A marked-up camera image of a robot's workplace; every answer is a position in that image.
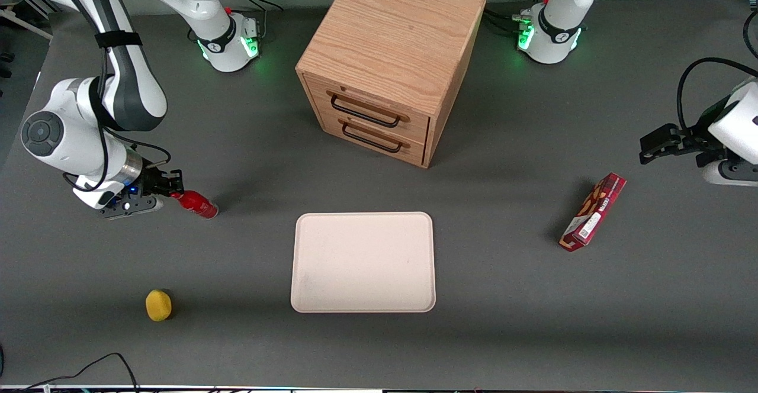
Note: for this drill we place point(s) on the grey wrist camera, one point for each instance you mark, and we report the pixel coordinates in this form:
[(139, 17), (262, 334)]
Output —
[(731, 173), (133, 206)]

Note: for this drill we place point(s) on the red coke bottle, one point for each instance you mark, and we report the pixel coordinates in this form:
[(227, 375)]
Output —
[(198, 204)]

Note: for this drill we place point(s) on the beige plastic tray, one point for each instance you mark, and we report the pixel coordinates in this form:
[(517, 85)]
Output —
[(364, 263)]

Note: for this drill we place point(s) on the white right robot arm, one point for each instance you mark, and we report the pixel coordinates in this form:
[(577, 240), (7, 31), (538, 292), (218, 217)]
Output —
[(71, 138)]

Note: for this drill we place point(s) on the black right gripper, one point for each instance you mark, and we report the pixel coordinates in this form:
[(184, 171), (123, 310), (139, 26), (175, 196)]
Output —
[(150, 181)]

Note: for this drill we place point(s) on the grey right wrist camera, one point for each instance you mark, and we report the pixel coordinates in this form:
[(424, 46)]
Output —
[(133, 206)]

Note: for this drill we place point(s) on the wooden drawer cabinet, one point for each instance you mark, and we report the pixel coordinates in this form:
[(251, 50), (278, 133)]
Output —
[(391, 32)]

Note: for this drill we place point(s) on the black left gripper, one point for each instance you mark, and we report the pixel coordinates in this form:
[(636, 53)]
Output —
[(694, 139)]

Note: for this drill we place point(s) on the red tartan cookie box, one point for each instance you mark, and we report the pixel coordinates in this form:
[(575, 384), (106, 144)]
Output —
[(594, 212)]

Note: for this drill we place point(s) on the wooden drawer front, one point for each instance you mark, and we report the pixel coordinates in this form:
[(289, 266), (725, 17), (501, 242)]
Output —
[(331, 125), (414, 128)]

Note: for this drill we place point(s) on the yellow lemon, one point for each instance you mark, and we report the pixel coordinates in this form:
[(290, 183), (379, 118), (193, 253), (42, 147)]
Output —
[(157, 306)]

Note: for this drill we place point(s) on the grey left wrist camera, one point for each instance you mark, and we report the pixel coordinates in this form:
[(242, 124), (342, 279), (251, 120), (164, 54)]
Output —
[(731, 173)]

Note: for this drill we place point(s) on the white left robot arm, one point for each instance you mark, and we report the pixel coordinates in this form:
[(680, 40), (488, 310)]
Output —
[(553, 50)]

